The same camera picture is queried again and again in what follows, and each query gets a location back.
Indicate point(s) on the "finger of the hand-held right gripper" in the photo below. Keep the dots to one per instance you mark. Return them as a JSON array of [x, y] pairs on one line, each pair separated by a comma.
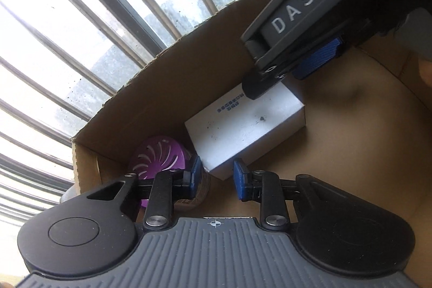
[[266, 85], [317, 60]]

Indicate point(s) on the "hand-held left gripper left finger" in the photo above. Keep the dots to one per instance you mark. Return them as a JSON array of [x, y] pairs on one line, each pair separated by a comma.
[[196, 178]]

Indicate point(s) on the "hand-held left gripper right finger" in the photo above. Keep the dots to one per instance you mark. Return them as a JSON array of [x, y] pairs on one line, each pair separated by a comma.
[[240, 180]]

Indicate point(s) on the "purple air freshener can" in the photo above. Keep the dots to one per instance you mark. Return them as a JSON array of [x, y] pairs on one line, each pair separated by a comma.
[[155, 156]]

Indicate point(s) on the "white rectangular carton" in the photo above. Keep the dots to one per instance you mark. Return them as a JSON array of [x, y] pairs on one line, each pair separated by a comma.
[[249, 129]]

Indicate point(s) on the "brown cardboard box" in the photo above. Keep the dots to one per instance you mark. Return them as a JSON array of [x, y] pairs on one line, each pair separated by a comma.
[[354, 139]]

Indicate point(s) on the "person's right hand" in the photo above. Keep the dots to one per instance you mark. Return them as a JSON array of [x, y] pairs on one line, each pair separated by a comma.
[[427, 72]]

